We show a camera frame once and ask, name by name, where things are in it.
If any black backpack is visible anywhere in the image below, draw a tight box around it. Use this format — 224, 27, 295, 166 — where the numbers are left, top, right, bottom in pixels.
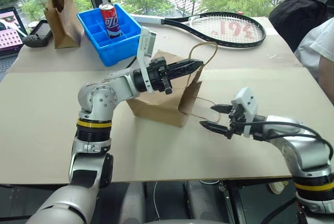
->
268, 0, 331, 52

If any black handheld remote controller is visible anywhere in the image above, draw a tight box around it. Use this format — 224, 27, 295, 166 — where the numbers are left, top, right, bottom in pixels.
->
22, 19, 54, 49

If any open laptop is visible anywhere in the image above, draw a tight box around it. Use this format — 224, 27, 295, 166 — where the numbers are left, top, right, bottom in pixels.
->
0, 6, 29, 75

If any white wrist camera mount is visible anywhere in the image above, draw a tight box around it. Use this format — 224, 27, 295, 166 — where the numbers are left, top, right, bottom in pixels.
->
231, 87, 259, 138
135, 26, 158, 95

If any brown paper bag lying open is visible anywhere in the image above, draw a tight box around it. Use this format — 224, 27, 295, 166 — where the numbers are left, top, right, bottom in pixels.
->
126, 41, 222, 128

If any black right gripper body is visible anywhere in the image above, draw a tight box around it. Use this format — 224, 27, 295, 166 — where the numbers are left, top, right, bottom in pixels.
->
226, 103, 247, 140

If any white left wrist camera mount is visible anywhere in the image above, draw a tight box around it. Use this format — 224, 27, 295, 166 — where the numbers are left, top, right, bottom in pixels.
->
135, 26, 158, 95

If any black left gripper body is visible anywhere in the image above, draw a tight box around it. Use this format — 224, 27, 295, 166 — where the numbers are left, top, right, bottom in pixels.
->
147, 56, 174, 96

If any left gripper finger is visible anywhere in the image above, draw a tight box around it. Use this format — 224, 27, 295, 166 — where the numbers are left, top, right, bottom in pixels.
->
168, 64, 204, 81
166, 58, 205, 73

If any person in white shirt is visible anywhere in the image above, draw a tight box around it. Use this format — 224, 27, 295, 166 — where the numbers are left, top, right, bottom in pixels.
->
294, 16, 334, 97

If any red and purple soda can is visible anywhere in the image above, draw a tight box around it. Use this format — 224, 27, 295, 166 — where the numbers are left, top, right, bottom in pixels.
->
99, 3, 122, 39

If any roll of tape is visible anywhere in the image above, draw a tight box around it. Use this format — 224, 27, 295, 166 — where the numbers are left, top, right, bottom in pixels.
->
268, 181, 289, 195

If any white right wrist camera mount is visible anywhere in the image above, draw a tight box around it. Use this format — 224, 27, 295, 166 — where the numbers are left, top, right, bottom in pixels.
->
231, 87, 259, 138

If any blue plastic divided crate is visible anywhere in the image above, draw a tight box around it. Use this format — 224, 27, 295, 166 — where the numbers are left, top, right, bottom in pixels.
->
76, 3, 143, 67

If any thin white wire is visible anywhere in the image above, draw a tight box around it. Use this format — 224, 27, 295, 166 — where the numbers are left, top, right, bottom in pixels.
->
153, 181, 168, 221

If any brown paper bag standing upright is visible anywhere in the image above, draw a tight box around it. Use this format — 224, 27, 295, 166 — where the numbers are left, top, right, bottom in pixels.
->
35, 0, 88, 50

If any black and white tennis racket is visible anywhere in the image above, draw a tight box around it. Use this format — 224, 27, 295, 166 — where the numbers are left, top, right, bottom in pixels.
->
130, 11, 267, 50

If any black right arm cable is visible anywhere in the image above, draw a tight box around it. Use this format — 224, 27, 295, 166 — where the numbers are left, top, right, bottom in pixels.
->
229, 120, 333, 162

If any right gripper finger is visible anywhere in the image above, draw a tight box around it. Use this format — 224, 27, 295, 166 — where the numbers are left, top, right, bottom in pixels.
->
199, 120, 232, 137
210, 103, 233, 114

